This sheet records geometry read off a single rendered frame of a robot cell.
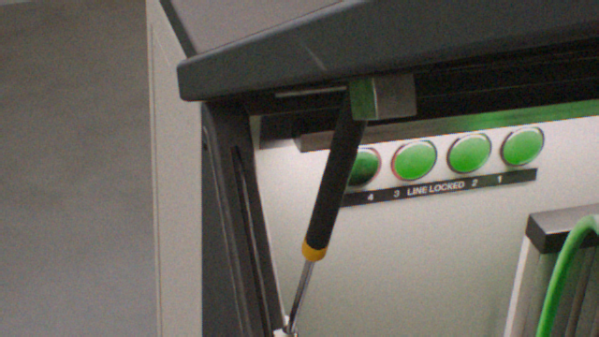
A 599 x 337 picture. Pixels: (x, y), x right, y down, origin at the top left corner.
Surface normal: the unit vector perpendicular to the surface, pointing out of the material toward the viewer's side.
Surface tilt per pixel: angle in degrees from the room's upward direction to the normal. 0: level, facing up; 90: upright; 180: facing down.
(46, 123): 0
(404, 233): 90
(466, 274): 90
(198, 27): 0
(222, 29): 0
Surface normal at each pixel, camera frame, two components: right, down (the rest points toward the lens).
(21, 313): 0.05, -0.84
